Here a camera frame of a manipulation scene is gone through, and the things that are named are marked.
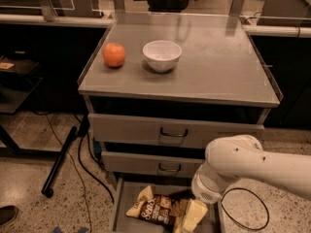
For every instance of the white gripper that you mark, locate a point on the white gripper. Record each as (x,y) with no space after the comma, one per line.
(203,190)

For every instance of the brown chip bag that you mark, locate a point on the brown chip bag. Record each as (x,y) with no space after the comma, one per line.
(159,209)

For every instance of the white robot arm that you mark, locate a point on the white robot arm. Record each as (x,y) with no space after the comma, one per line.
(231,159)

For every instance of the middle grey drawer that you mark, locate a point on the middle grey drawer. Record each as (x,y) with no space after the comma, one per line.
(154,165)

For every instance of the top grey drawer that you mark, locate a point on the top grey drawer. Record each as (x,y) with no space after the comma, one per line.
(157,131)

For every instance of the grey drawer cabinet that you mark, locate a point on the grey drawer cabinet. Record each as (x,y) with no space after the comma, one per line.
(219,77)

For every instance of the black stand leg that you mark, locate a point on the black stand leg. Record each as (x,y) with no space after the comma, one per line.
(47,187)

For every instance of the white bowl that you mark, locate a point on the white bowl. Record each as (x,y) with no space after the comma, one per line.
(162,55)

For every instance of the orange fruit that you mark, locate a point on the orange fruit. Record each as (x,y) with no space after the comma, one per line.
(114,55)

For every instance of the dark shoe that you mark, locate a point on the dark shoe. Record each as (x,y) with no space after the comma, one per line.
(7,214)

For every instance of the black side table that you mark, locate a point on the black side table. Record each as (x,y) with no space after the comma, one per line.
(17,82)

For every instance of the white counter rail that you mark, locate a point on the white counter rail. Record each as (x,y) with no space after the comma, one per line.
(90,22)

